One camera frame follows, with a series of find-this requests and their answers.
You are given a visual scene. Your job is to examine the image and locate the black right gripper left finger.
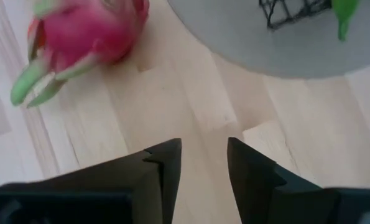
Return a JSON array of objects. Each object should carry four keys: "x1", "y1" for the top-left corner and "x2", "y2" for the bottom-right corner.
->
[{"x1": 0, "y1": 138, "x2": 183, "y2": 224}]

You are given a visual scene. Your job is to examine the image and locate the green bean bunch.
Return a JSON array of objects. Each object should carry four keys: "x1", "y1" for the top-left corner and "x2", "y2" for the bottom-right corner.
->
[{"x1": 331, "y1": 0, "x2": 361, "y2": 42}]

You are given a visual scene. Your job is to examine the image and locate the black wire basket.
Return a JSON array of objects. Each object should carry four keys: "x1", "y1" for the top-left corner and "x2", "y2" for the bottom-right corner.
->
[{"x1": 258, "y1": 0, "x2": 333, "y2": 31}]

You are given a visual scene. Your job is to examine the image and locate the grey round mat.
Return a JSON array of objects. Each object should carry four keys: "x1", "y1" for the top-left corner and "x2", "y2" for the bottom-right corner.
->
[{"x1": 167, "y1": 0, "x2": 370, "y2": 80}]

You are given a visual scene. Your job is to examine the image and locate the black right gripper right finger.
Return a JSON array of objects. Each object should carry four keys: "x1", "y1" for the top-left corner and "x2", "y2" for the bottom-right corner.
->
[{"x1": 227, "y1": 136, "x2": 341, "y2": 224}]

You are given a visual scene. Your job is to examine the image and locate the pink dragon fruit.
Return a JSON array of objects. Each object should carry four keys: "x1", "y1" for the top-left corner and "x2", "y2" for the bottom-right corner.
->
[{"x1": 10, "y1": 0, "x2": 150, "y2": 109}]

